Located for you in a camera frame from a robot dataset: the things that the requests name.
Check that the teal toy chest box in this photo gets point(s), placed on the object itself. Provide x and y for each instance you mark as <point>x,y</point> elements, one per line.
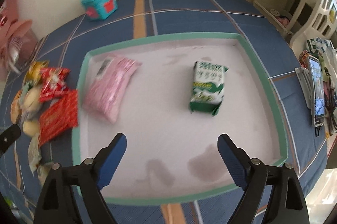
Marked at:
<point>98,10</point>

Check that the orange white bread packet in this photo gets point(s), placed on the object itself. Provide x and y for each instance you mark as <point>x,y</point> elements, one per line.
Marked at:
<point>15,110</point>

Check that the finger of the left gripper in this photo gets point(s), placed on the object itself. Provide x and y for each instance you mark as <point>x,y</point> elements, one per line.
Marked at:
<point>8,137</point>

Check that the red patterned packet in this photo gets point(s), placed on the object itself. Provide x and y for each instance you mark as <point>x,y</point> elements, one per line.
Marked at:
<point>61,116</point>

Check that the clear steamed bun packet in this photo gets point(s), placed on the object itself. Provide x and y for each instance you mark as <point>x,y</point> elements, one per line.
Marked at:
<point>31,104</point>

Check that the green biscuit packet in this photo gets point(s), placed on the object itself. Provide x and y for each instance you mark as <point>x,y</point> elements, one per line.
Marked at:
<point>208,87</point>

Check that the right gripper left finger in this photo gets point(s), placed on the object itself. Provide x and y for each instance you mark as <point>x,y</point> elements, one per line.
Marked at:
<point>57,203</point>

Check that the teal rimmed white tray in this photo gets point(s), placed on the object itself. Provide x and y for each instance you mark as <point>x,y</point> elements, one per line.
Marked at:
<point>171,154</point>

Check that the yellow cake packet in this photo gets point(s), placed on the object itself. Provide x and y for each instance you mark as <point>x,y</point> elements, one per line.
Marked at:
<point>33,74</point>

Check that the clutter beside table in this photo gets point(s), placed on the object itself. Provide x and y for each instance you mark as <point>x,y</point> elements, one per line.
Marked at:
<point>324,51</point>

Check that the pink flower bouquet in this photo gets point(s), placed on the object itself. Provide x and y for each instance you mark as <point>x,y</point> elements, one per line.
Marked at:
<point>18,42</point>

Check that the white cake packet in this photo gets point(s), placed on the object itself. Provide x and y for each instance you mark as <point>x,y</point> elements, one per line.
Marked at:
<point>35,157</point>

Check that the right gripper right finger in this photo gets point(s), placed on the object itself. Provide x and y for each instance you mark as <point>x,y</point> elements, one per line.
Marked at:
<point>286,202</point>

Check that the smartphone on stand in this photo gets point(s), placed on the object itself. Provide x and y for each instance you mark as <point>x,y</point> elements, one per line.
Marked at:
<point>317,87</point>

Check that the jelly pudding cup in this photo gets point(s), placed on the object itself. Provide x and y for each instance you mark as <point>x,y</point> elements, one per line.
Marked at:
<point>31,127</point>

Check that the red crinkled snack bag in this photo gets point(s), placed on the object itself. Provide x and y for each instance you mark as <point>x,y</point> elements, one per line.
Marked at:
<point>53,83</point>

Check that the pink snack packet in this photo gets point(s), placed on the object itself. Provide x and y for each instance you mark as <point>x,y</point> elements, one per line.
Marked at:
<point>105,94</point>

